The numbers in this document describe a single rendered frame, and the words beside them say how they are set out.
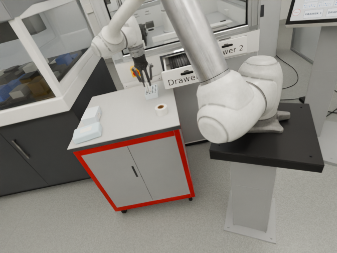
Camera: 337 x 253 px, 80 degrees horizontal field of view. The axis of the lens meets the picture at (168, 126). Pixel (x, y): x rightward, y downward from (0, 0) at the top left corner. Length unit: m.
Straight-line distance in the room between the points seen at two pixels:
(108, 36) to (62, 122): 0.82
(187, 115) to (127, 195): 0.80
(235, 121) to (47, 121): 1.39
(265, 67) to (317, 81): 1.08
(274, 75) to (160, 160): 0.76
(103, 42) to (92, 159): 0.63
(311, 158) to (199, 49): 0.51
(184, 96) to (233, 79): 1.04
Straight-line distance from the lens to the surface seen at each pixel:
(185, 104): 1.69
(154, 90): 1.35
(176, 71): 1.23
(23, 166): 2.14
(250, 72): 0.77
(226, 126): 0.61
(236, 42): 1.56
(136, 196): 1.50
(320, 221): 1.65
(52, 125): 1.72
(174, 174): 1.33
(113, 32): 1.05
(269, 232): 1.53
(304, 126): 0.96
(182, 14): 0.64
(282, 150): 0.83
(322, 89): 1.85
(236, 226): 1.52
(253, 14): 1.58
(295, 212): 1.64
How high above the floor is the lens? 1.39
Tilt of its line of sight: 37 degrees down
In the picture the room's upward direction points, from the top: 16 degrees counter-clockwise
